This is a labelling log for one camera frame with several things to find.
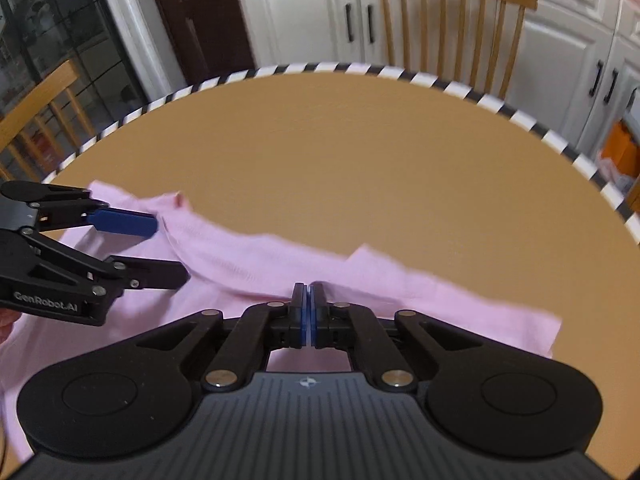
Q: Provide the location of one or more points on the dark brown door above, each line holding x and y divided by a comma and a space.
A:
200, 15

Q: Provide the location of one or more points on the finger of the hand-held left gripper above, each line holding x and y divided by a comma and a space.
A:
125, 223
155, 275

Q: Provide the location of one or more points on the round striped-edge table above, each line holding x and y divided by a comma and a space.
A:
350, 160

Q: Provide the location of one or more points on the pink printed t-shirt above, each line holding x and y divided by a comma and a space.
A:
250, 270

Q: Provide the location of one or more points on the person's left hand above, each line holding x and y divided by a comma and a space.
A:
6, 325

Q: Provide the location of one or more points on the white cabinet unit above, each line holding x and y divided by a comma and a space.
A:
300, 5

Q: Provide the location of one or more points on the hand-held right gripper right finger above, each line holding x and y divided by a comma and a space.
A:
320, 320

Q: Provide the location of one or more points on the glass sliding door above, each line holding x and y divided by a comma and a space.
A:
60, 35

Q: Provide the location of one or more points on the white plastic basket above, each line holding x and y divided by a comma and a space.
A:
617, 180

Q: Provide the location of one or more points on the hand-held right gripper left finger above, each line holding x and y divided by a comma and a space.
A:
299, 320

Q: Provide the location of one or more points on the white plastic bin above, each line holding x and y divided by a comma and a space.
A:
632, 120

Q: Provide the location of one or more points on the orange shopping bag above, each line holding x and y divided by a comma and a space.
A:
622, 150

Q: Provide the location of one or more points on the wooden spindle chair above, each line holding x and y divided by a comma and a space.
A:
45, 95

